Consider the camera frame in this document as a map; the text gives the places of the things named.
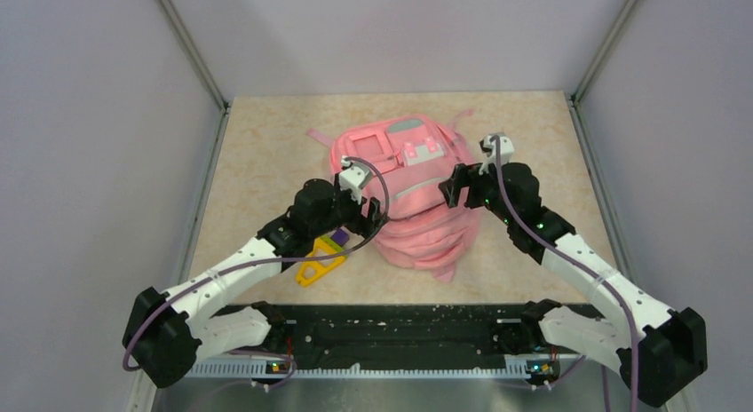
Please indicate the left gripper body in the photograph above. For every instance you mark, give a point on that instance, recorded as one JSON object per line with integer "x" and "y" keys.
{"x": 353, "y": 218}

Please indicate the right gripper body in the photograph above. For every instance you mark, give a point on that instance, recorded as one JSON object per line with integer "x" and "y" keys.
{"x": 482, "y": 188}

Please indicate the pink backpack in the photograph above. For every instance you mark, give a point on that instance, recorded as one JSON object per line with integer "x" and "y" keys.
{"x": 414, "y": 154}

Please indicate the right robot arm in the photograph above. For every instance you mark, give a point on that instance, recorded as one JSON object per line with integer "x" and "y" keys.
{"x": 656, "y": 350}

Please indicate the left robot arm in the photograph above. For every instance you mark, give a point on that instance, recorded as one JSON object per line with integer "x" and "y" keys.
{"x": 170, "y": 331}

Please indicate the purple cube block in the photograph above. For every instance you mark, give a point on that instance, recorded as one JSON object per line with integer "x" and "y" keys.
{"x": 340, "y": 237}

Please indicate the green strip block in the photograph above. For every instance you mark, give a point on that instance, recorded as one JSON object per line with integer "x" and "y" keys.
{"x": 330, "y": 245}

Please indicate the yellow triangle ruler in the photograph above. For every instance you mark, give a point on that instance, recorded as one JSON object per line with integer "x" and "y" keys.
{"x": 314, "y": 269}

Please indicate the black base bar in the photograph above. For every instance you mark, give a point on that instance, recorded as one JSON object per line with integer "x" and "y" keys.
{"x": 403, "y": 337}

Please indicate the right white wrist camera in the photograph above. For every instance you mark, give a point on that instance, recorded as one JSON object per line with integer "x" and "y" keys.
{"x": 498, "y": 150}

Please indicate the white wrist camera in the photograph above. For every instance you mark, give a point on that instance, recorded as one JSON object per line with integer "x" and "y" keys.
{"x": 498, "y": 150}
{"x": 353, "y": 178}

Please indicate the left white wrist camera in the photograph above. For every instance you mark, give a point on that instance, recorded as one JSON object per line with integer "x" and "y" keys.
{"x": 353, "y": 178}

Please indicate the metal frame rail right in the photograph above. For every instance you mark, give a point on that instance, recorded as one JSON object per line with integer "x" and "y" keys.
{"x": 576, "y": 107}

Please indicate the metal frame rail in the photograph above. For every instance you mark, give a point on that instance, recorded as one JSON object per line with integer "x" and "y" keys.
{"x": 207, "y": 80}
{"x": 576, "y": 107}

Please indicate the metal frame rail left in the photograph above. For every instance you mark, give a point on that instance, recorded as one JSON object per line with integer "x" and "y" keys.
{"x": 207, "y": 80}

